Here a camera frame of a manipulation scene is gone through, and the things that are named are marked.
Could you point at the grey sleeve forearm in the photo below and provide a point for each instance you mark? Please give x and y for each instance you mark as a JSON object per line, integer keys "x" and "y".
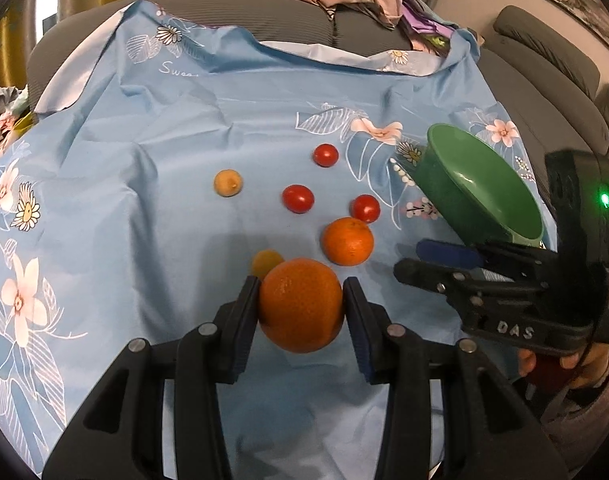
{"x": 576, "y": 420}

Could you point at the purple garment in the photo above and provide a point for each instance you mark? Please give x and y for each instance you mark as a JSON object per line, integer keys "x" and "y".
{"x": 425, "y": 31}

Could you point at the light blue floral cloth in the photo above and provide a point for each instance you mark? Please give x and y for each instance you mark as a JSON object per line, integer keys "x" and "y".
{"x": 75, "y": 290}

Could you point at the red cherry tomato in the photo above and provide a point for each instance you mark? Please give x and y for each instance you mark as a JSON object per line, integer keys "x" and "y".
{"x": 298, "y": 198}
{"x": 366, "y": 208}
{"x": 325, "y": 155}

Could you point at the large orange front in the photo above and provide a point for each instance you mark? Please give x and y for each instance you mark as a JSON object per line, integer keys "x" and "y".
{"x": 301, "y": 305}

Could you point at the green plastic bowl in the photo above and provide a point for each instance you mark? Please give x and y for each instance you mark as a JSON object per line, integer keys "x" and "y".
{"x": 478, "y": 193}

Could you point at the person's right hand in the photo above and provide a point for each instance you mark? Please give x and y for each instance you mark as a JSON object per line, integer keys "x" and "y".
{"x": 564, "y": 364}

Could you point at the grey sofa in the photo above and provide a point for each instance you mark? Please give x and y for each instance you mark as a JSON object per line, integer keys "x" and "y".
{"x": 534, "y": 85}

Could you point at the tan longan fruit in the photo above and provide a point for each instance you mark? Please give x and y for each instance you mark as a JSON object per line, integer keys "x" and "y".
{"x": 228, "y": 183}
{"x": 264, "y": 262}

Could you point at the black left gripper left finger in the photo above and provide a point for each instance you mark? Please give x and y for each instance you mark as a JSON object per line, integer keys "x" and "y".
{"x": 117, "y": 430}

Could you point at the clothes heap at left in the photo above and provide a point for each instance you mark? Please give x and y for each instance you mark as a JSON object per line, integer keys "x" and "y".
{"x": 16, "y": 118}

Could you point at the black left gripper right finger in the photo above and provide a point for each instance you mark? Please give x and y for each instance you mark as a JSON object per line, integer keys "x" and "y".
{"x": 450, "y": 413}

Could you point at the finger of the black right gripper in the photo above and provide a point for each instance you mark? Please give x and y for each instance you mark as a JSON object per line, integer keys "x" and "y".
{"x": 456, "y": 256}
{"x": 434, "y": 277}

